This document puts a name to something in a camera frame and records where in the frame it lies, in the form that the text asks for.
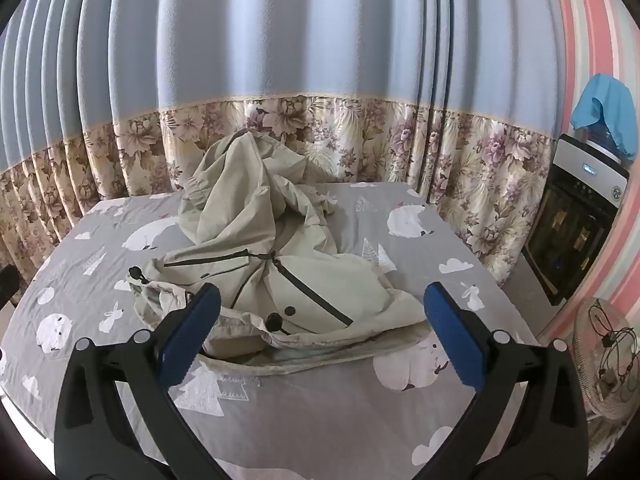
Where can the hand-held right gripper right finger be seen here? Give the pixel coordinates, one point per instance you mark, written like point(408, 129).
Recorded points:
point(450, 330)

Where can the blue cloth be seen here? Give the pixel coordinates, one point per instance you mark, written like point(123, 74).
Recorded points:
point(607, 110)

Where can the grey animal print bed sheet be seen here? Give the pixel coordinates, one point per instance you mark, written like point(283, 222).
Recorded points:
point(310, 410)

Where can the beige hooded jacket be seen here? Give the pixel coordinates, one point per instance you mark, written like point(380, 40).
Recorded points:
point(240, 230)

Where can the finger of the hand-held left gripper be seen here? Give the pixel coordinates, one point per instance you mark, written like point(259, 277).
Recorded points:
point(7, 287)

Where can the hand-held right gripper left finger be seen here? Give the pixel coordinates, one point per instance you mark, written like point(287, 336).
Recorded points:
point(192, 327)

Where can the floral bedsheet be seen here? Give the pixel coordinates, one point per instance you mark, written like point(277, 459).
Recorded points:
point(280, 45)

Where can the water dispenser black cabinet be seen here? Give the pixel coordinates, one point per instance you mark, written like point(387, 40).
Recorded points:
point(570, 220)

